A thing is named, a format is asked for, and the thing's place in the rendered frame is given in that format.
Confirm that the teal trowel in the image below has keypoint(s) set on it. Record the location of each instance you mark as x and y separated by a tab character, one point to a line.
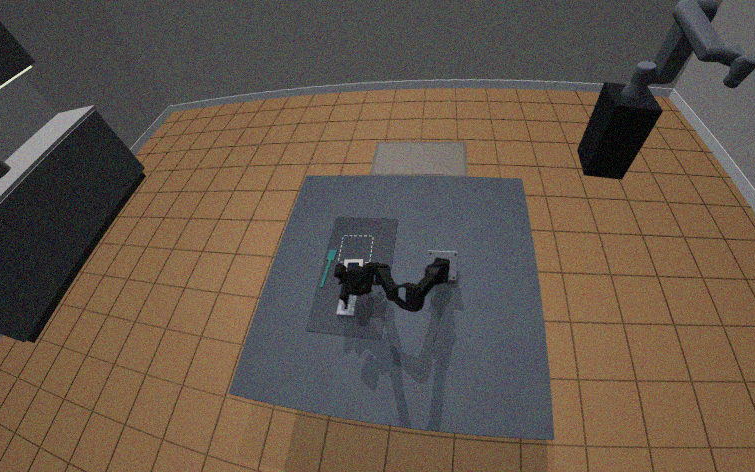
330	257

